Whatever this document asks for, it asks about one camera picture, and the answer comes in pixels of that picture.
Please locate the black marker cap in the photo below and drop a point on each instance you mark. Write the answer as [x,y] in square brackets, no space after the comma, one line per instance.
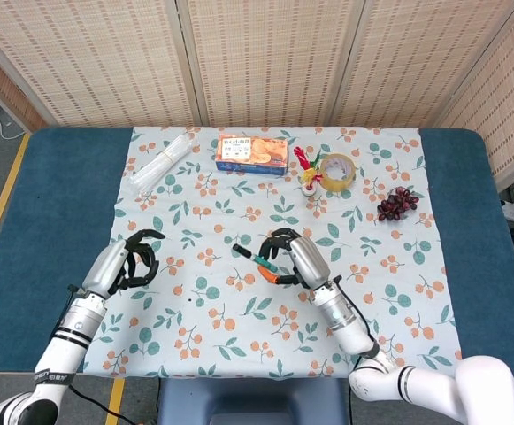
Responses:
[241,250]

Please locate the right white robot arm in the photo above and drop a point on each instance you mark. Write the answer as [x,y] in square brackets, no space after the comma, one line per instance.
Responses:
[340,314]

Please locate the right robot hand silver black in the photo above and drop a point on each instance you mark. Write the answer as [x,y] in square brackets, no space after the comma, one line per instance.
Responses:
[309,261]

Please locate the colourful feather shuttlecock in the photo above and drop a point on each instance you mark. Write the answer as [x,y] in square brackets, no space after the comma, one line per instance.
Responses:
[308,170]

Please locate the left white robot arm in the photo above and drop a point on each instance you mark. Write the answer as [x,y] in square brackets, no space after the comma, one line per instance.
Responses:
[77,325]

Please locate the clear packing tape roll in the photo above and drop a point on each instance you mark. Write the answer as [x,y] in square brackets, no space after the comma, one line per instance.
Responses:
[337,175]

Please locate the dark red grape bunch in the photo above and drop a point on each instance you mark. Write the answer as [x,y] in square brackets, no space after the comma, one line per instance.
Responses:
[396,204]

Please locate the bamboo folding screen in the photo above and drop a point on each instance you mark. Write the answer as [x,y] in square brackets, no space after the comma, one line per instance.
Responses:
[261,57]

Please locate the floral fruit print tablecloth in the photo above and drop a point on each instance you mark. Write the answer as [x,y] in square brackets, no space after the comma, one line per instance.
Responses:
[221,327]

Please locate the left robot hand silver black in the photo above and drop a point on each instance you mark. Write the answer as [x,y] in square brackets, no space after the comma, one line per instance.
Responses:
[106,270]

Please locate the green white marker pen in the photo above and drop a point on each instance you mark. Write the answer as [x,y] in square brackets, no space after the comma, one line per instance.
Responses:
[269,267]

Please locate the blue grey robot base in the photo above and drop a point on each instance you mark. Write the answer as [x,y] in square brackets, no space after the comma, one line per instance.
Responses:
[252,403]

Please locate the bundle of clear straws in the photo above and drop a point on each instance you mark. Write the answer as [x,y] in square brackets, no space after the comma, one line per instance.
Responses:
[161,161]

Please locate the orange blue cookie box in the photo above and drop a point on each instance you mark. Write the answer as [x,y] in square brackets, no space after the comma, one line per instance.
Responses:
[252,155]

